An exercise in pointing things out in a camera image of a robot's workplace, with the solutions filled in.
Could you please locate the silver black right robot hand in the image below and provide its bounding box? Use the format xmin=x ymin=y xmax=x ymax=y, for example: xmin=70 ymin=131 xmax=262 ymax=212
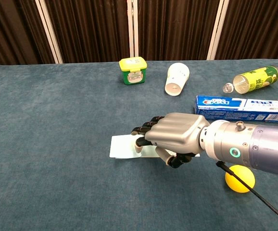
xmin=131 ymin=112 xmax=211 ymax=169

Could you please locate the white paper sheet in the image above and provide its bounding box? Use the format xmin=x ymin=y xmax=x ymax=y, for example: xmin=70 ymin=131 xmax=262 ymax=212
xmin=109 ymin=135 xmax=201 ymax=159

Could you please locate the white paper cup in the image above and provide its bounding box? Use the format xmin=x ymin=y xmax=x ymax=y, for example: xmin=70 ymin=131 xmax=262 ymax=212
xmin=164 ymin=62 xmax=190 ymax=97

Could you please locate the blue white toothpaste box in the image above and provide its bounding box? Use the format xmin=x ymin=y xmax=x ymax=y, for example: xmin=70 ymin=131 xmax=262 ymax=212
xmin=193 ymin=95 xmax=278 ymax=124

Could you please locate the green jar yellow lid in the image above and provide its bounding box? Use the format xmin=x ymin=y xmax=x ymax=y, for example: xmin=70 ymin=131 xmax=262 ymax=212
xmin=119 ymin=56 xmax=148 ymax=86

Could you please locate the yellow ball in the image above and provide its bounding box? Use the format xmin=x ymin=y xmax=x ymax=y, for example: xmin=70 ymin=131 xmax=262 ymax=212
xmin=225 ymin=164 xmax=256 ymax=193

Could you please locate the plastic bottle yellow green label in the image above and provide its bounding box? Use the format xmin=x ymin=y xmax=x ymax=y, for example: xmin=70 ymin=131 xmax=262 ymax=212
xmin=222 ymin=65 xmax=278 ymax=94

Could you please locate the dark brown pleated screen panel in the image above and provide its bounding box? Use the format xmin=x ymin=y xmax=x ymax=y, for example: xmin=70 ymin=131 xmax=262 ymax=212
xmin=137 ymin=0 xmax=219 ymax=61
xmin=215 ymin=0 xmax=278 ymax=61
xmin=44 ymin=0 xmax=131 ymax=64
xmin=0 ymin=0 xmax=55 ymax=68

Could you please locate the teal table cloth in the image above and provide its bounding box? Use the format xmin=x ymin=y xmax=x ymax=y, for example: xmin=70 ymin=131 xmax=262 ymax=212
xmin=0 ymin=58 xmax=278 ymax=231

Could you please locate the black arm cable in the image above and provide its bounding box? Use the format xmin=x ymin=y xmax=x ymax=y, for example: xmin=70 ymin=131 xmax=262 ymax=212
xmin=215 ymin=161 xmax=278 ymax=227

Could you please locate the white screen frame post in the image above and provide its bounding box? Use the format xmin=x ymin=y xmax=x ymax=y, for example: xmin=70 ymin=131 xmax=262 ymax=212
xmin=35 ymin=0 xmax=64 ymax=64
xmin=126 ymin=0 xmax=140 ymax=61
xmin=206 ymin=0 xmax=230 ymax=61

